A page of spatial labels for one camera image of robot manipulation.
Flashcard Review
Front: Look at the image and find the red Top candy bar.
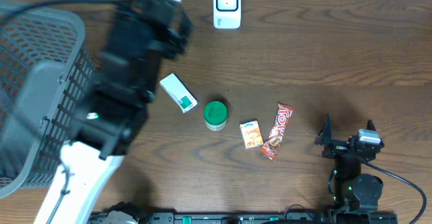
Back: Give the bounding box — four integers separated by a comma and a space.
261, 102, 294, 161

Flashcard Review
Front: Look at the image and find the orange juice carton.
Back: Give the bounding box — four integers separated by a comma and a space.
240, 120, 263, 149

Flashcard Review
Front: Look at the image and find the white green medicine box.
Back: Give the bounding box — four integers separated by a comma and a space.
159, 73, 198, 113

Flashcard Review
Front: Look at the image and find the green lidded jar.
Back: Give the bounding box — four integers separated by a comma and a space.
203, 101, 228, 132

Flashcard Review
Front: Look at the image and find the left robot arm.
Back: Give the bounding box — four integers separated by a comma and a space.
36, 0, 193, 223

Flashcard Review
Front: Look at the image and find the white barcode scanner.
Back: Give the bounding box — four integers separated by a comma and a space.
213, 0, 242, 30

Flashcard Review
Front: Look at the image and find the grey plastic basket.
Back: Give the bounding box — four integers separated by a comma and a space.
1, 7, 95, 198

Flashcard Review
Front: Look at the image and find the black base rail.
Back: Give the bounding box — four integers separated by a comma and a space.
89, 211, 399, 224

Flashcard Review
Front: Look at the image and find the black right camera cable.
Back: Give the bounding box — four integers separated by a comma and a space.
357, 156, 428, 224

